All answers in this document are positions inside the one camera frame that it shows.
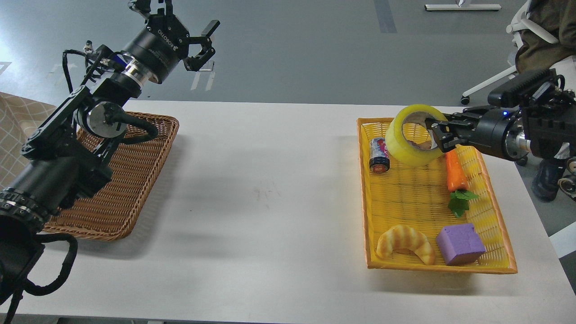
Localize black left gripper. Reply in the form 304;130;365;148
122;0;221;84

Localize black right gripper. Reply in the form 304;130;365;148
424;105;522;161

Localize yellow tape roll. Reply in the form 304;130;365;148
385;104;443;167

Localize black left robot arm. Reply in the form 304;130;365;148
1;0;220;324

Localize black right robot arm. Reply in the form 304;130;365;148
425;68;576;161

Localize brown toy lion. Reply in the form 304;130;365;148
407;140;432;150

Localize orange toy carrot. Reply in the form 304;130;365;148
445;150;479;219

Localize small drink can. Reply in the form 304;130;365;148
369;137;390;174

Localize yellow plastic basket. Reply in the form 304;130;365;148
356;118;517;275

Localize purple sponge block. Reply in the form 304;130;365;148
436;223;487;266

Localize white stand base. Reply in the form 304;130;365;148
424;3;502;12

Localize toy croissant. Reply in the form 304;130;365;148
376;225;436;265

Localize seated person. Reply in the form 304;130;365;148
516;0;576;202

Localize beige checkered cloth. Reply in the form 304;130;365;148
0;92;56;189

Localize brown wicker basket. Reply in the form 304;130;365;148
43;112;179;241

